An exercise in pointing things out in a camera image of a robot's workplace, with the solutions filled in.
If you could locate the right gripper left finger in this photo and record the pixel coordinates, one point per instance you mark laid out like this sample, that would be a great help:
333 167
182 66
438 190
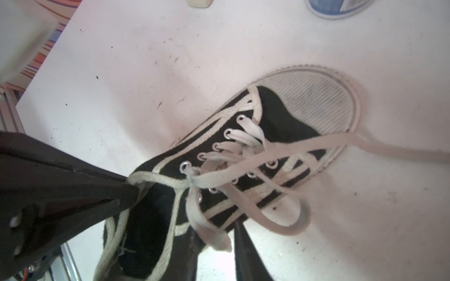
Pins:
186 251

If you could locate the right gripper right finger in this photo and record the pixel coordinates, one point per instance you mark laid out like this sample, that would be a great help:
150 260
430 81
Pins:
249 266

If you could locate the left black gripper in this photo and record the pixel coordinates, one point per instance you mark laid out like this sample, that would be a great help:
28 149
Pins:
48 197

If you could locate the white shoelace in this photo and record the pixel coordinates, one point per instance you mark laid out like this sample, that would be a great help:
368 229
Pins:
221 168

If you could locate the black white sneaker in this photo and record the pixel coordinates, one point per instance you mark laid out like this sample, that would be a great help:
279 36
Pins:
286 106

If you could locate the grey blue stapler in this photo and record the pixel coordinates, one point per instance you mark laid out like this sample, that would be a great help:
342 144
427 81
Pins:
199 3

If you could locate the blue capped pencil tube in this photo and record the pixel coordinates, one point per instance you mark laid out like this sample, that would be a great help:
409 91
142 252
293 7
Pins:
337 9

